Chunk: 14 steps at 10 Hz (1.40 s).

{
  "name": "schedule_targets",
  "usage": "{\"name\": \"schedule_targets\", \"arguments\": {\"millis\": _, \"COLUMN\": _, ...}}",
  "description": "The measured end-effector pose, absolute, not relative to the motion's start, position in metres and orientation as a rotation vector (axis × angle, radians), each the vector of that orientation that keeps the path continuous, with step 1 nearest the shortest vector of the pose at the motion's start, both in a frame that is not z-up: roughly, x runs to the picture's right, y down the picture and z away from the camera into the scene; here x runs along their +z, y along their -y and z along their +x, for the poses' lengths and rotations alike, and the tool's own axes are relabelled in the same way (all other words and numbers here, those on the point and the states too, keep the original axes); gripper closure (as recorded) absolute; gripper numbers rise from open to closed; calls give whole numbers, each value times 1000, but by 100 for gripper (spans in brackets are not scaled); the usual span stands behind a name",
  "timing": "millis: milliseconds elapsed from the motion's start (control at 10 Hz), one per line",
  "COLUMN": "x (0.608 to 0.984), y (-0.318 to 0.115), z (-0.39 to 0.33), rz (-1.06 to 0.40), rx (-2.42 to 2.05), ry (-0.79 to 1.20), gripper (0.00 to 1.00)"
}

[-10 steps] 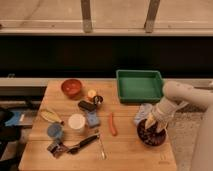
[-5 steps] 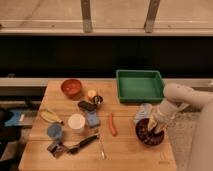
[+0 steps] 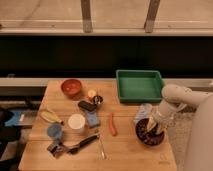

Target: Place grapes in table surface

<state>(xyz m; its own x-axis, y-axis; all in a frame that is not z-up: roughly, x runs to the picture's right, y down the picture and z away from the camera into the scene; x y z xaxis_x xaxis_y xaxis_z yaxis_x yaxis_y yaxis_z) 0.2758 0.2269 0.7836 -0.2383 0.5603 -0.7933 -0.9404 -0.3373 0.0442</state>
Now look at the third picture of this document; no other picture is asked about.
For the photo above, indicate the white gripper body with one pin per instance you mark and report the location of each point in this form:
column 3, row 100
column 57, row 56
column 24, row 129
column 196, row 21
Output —
column 160, row 117

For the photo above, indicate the dark purple grapes bunch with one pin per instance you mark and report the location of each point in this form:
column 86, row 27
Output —
column 146, row 133

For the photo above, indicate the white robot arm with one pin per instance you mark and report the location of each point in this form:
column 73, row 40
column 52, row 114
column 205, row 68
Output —
column 178, row 99

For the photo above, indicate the light blue cloth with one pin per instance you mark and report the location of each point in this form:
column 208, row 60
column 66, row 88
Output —
column 143, row 112

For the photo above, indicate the dark bowl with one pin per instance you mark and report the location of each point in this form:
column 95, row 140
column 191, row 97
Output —
column 149, row 138

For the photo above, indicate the green plastic tray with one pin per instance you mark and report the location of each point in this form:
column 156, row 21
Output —
column 139, row 86

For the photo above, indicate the orange carrot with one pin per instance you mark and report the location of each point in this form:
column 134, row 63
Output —
column 112, row 127

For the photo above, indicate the small dark metal cup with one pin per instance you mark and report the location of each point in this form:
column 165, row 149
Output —
column 97, row 100

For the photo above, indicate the blue sponge block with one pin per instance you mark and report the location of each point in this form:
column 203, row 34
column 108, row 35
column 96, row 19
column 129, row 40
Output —
column 92, row 119

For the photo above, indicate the black rectangular block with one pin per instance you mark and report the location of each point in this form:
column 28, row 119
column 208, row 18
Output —
column 86, row 106

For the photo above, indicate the white cup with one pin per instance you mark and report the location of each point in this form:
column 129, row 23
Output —
column 77, row 123

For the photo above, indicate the red bowl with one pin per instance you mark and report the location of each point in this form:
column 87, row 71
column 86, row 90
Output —
column 71, row 88

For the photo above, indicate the blue cup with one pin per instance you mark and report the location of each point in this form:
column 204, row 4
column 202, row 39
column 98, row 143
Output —
column 54, row 131

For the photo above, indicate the yellow banana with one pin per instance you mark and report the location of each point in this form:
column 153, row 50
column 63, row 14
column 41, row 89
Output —
column 50, row 117

